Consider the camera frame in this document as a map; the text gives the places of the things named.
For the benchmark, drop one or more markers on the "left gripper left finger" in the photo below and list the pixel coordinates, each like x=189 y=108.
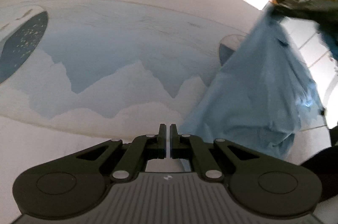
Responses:
x=138 y=153

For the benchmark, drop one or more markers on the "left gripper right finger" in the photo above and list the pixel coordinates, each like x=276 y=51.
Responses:
x=196 y=151

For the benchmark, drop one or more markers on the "light blue t-shirt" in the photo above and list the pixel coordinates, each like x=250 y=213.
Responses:
x=262 y=96

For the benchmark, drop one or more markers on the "blue gloved right hand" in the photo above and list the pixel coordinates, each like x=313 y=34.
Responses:
x=328 y=33

